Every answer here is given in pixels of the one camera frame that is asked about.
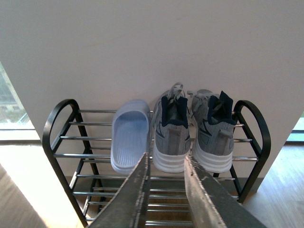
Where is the grey knit sneaker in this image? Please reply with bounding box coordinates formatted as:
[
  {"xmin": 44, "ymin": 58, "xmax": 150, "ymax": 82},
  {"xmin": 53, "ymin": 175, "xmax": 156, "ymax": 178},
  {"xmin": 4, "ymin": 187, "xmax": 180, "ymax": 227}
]
[
  {"xmin": 151, "ymin": 82, "xmax": 191, "ymax": 173},
  {"xmin": 187, "ymin": 89, "xmax": 236, "ymax": 173}
]

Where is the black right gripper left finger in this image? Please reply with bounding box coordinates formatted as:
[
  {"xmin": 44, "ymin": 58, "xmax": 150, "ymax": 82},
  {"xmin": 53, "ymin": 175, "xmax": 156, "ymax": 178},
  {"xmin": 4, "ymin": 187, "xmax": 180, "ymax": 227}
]
[{"xmin": 89, "ymin": 153, "xmax": 151, "ymax": 228}]

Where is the light blue slide sandal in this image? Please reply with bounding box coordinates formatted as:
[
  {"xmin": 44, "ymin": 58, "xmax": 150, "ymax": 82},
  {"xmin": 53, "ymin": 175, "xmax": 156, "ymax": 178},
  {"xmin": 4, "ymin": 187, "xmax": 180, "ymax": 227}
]
[{"xmin": 111, "ymin": 99, "xmax": 150, "ymax": 175}]

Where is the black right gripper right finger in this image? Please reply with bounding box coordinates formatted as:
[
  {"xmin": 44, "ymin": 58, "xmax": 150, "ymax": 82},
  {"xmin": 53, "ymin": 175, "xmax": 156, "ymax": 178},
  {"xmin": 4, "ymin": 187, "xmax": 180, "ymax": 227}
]
[{"xmin": 184, "ymin": 155, "xmax": 265, "ymax": 228}]

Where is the black metal shoe rack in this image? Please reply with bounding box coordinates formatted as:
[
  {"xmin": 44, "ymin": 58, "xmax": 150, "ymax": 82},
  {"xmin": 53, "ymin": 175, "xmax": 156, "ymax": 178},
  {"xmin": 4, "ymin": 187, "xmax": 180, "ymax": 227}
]
[{"xmin": 42, "ymin": 99, "xmax": 271, "ymax": 228}]

